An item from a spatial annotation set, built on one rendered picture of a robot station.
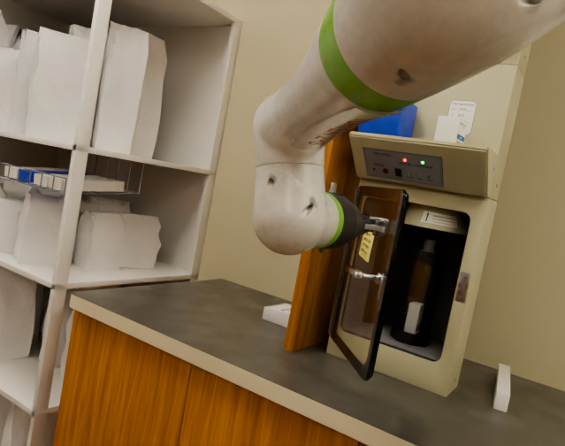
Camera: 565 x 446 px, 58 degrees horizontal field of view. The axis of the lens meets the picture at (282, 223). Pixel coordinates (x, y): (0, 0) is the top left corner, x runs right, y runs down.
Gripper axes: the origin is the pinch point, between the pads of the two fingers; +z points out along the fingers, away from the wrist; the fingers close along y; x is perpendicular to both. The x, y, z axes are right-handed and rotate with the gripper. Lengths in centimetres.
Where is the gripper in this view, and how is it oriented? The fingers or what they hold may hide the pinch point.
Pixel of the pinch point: (377, 225)
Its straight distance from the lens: 105.0
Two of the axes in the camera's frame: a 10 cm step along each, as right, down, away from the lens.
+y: -8.3, -1.9, 5.3
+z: 5.3, 0.4, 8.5
